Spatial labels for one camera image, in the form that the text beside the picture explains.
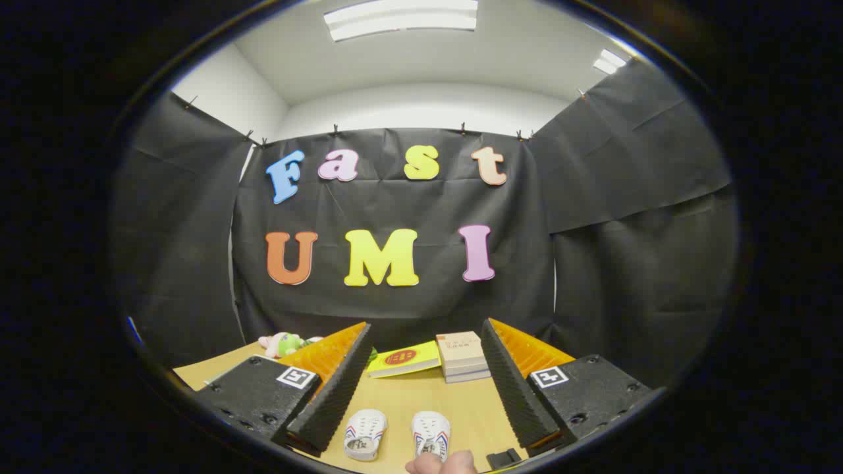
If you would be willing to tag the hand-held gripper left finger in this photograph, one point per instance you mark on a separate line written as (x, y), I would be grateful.
(336, 395)

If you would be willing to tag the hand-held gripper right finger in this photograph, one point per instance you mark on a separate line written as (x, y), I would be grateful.
(514, 395)

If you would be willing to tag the white canvas shoe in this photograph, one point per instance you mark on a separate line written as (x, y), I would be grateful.
(364, 429)
(431, 426)

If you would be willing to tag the small black box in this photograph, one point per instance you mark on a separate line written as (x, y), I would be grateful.
(504, 458)

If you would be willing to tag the grey stacked book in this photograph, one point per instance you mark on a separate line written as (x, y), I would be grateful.
(470, 378)

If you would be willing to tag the white stacked book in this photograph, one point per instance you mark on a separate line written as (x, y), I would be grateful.
(469, 372)

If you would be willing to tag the beige cover book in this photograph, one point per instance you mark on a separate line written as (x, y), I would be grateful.
(461, 349)

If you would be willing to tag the pink and green plush toy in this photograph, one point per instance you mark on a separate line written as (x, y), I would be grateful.
(286, 343)

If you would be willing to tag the yellow book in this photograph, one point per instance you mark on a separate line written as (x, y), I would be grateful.
(405, 359)

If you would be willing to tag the small ceiling light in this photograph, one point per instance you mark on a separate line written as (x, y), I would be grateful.
(609, 61)

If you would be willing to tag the long ceiling light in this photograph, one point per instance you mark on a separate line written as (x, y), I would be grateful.
(402, 18)

